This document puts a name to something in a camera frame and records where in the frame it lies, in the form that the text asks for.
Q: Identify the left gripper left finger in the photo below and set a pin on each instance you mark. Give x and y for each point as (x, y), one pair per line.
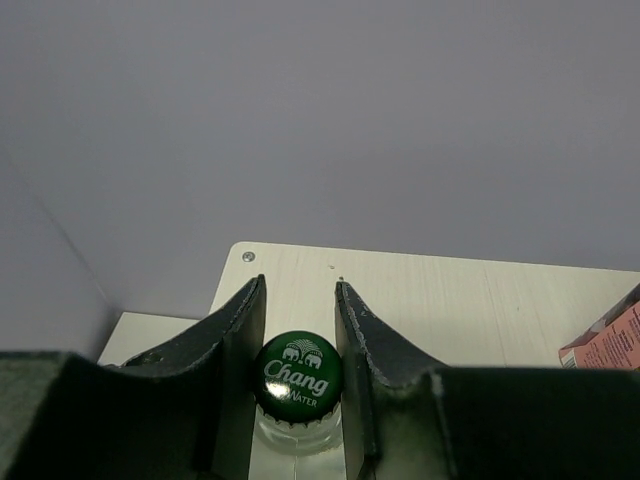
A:
(183, 409)

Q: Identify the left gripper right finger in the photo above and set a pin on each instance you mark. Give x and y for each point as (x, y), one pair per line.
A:
(407, 415)

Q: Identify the glass soda water bottle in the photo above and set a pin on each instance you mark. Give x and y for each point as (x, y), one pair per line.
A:
(297, 386)

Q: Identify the white two-tier shelf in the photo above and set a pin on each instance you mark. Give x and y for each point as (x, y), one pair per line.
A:
(461, 311)

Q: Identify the purple grape juice carton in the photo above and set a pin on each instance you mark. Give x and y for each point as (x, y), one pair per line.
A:
(612, 342)

